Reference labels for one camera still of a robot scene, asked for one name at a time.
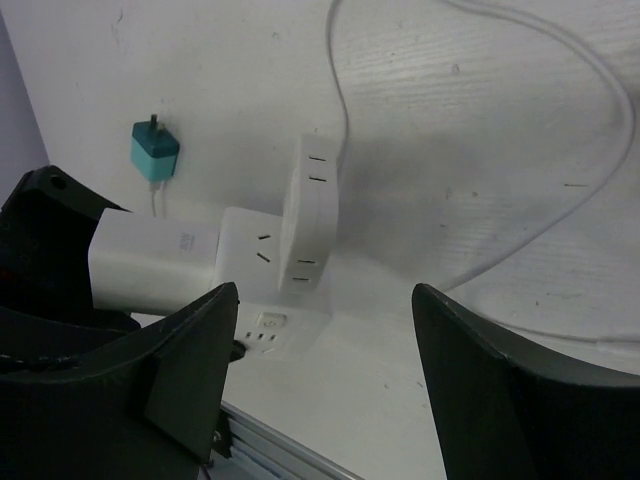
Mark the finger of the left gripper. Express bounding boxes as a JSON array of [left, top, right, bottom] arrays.
[[230, 340, 247, 363], [1, 166, 140, 360]]

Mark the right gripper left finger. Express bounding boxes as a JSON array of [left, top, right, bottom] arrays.
[[1, 283, 239, 479]]

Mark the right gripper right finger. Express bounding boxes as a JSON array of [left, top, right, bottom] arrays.
[[412, 284, 639, 479]]

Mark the white cube power socket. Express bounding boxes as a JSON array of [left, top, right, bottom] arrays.
[[212, 207, 332, 361]]

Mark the white rectangular power adapter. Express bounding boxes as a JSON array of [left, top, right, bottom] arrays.
[[87, 209, 219, 316]]

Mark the white adapter plug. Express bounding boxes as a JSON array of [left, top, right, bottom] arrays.
[[279, 134, 339, 294]]

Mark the teal USB charger plug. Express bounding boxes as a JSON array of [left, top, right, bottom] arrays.
[[130, 114, 180, 184]]

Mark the aluminium front rail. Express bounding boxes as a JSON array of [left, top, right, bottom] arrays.
[[212, 402, 361, 480]]

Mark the thin white cable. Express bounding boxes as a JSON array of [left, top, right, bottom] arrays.
[[324, 0, 640, 346]]

